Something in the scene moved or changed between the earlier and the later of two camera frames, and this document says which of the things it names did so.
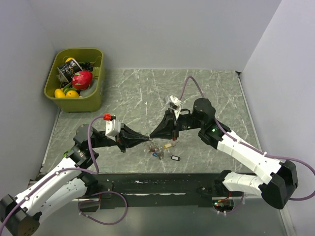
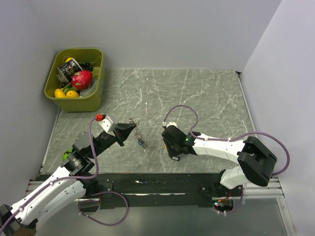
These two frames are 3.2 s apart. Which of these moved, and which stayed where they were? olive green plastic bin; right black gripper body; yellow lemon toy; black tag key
Moved: right black gripper body
Stayed: black tag key; yellow lemon toy; olive green plastic bin
